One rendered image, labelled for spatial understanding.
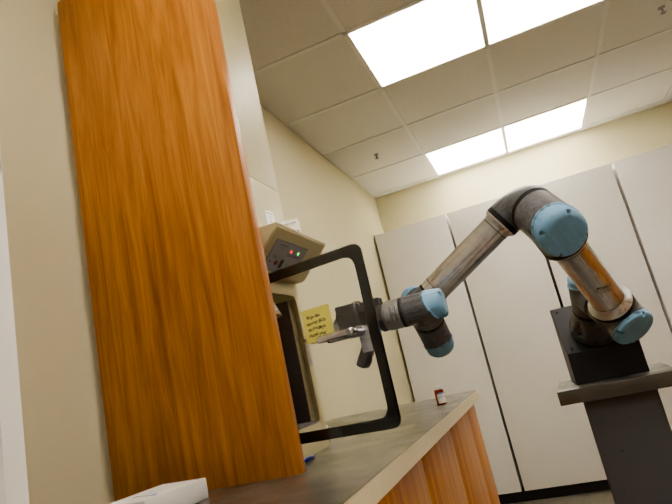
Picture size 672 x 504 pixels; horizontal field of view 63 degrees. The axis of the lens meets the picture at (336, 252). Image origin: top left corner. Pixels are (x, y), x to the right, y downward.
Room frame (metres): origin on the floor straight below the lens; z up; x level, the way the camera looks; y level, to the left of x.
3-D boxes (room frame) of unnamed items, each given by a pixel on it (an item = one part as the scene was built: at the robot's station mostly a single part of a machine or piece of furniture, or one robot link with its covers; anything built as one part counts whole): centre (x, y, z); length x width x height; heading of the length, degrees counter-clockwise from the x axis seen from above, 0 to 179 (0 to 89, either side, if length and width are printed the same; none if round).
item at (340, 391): (1.23, 0.08, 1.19); 0.30 x 0.01 x 0.40; 62
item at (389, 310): (1.36, -0.10, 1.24); 0.08 x 0.05 x 0.08; 162
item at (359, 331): (1.17, 0.03, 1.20); 0.10 x 0.05 x 0.03; 62
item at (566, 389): (1.75, -0.74, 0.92); 0.32 x 0.32 x 0.04; 69
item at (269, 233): (1.44, 0.13, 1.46); 0.32 x 0.12 x 0.10; 162
